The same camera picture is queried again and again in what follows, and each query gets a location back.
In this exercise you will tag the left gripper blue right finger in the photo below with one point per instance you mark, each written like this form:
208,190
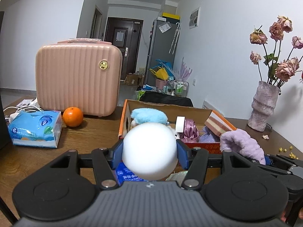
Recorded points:
184,154

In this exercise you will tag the dark brown door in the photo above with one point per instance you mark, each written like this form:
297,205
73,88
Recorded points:
125,34

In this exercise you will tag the brown layered sponge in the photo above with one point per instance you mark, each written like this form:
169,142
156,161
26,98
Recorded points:
218,124

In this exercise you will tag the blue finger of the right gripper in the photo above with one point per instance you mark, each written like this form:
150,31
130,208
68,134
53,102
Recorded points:
267,163

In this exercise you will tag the lilac fluffy headband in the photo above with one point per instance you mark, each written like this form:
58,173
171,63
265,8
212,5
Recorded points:
241,142

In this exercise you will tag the purple linen drawstring pouch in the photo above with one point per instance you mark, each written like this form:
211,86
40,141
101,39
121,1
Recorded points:
207,136

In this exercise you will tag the red cardboard box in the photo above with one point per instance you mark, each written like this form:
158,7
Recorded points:
199,116

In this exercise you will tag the yellow white hamster plush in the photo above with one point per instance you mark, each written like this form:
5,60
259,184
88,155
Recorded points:
152,129

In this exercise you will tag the white round sponge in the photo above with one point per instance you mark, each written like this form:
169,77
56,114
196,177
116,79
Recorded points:
150,158

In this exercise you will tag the wire rack with bottles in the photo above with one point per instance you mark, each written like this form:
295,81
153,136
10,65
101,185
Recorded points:
176,88

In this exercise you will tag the orange fruit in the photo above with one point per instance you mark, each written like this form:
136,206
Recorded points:
72,117

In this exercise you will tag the white flat panel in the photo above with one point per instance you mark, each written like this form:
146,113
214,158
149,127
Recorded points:
207,105

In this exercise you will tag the blue tissue package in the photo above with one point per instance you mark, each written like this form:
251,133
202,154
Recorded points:
36,129

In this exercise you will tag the pink ceramic vase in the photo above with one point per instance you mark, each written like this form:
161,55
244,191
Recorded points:
263,105

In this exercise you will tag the pink ribbed suitcase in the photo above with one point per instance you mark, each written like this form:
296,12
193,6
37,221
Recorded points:
80,72

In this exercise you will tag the grey refrigerator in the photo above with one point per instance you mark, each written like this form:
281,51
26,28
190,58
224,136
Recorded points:
161,45

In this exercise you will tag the blue tissue pocket pack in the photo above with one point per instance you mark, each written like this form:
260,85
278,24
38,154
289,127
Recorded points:
124,174

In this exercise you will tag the cardboard box on floor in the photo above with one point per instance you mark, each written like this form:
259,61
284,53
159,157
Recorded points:
133,79

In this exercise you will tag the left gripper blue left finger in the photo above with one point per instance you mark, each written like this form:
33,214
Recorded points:
114,156

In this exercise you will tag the yellow bag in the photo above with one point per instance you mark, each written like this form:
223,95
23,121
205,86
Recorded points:
160,73

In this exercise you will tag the white triangular sponge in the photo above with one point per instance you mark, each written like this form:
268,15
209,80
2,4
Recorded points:
180,123

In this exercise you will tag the iridescent white shower cap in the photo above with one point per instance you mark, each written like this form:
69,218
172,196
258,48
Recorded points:
178,177

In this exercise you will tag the light blue plush toy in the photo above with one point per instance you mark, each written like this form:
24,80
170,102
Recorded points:
143,115

